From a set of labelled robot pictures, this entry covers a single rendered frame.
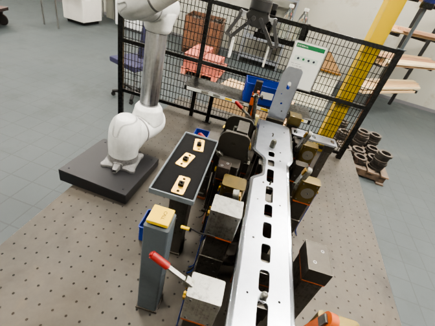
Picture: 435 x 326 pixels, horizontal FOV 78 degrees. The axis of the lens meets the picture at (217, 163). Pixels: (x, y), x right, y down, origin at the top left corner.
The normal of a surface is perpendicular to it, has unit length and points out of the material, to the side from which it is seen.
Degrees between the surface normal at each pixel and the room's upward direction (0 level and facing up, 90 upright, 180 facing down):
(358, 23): 90
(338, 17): 90
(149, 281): 90
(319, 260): 0
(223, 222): 90
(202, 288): 0
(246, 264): 0
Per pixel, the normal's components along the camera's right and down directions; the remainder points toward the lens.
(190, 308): -0.19, 0.54
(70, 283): 0.21, -0.79
